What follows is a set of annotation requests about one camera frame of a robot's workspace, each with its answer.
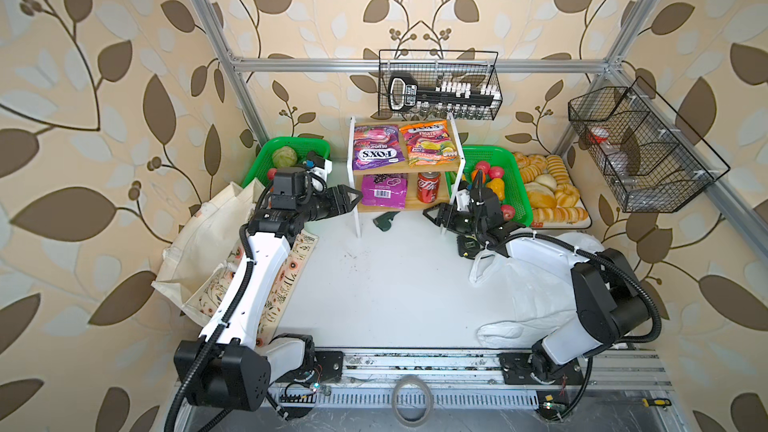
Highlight purple grape candy bag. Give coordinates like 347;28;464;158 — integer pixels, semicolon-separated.
361;174;408;210

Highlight orange fruit candy bag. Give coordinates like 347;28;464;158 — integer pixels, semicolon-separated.
400;120;458;166

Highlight plastic bottle red cap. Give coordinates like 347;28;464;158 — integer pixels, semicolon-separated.
588;126;629;177

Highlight back black wire basket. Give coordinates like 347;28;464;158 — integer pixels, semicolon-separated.
377;48;503;121

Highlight green cabbage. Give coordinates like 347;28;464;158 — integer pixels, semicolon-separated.
271;146;299;169

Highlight white wooden two-tier shelf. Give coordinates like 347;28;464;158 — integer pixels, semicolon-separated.
346;113;466;211

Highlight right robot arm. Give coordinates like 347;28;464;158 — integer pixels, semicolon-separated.
423;185;662;385

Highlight cream canvas tote bag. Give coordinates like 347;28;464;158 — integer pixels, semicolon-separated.
152;180;318;347

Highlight red cola can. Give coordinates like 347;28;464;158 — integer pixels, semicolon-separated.
417;172;440;204

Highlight right green basket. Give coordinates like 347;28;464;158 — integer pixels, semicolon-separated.
445;145;535;228

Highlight yellow bell pepper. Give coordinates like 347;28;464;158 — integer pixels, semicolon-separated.
486;178;506;202

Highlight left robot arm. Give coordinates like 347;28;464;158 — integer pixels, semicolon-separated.
164;159;362;431

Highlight tape roll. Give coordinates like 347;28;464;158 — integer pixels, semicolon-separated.
390;375;435;428

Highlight yellow handled screwdriver right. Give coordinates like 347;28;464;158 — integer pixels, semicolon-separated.
642;398;672;409

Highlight black wire basket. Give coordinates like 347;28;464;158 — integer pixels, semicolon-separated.
568;76;731;214
377;48;503;121

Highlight left green basket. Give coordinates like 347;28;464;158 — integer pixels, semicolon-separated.
241;134;331;187

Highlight bread tray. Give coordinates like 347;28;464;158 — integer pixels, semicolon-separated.
513;152;592;230

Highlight white plastic grocery bag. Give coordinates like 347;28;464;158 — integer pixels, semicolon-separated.
468;232;605;349

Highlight green basket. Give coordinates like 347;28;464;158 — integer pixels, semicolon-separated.
445;145;535;228
241;134;331;187

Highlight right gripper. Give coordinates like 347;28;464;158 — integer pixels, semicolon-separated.
423;202;484;237

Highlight red apple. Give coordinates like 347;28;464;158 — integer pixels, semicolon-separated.
501;204;516;221

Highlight purple Fox's candy bag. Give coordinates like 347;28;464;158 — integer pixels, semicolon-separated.
352;125;405;170

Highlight right black wire basket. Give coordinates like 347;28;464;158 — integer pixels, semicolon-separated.
568;76;731;214

